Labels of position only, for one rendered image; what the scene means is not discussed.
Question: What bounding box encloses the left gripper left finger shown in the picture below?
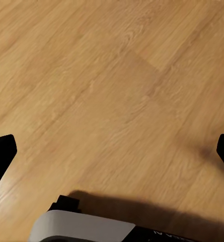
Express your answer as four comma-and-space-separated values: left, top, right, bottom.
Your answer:
0, 134, 17, 179

